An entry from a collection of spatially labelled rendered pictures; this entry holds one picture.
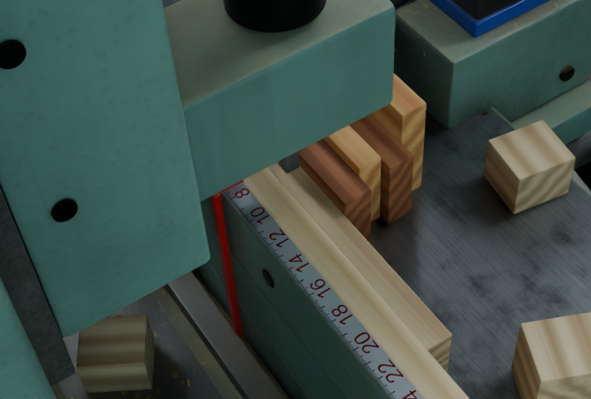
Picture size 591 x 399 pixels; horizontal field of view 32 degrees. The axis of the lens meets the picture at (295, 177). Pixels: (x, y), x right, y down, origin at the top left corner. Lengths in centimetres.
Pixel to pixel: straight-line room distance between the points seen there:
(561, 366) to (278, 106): 19
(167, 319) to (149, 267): 25
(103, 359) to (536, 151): 30
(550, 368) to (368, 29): 19
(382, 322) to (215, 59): 16
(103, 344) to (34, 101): 32
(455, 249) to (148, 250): 23
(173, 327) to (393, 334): 23
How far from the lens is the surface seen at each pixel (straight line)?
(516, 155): 63
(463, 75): 66
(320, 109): 52
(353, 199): 58
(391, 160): 60
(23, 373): 42
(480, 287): 61
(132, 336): 68
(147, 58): 39
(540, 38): 70
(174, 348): 71
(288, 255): 55
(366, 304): 54
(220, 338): 69
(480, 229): 63
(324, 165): 60
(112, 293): 47
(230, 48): 49
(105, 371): 68
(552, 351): 54
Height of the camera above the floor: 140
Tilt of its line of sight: 49 degrees down
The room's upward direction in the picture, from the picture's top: 4 degrees counter-clockwise
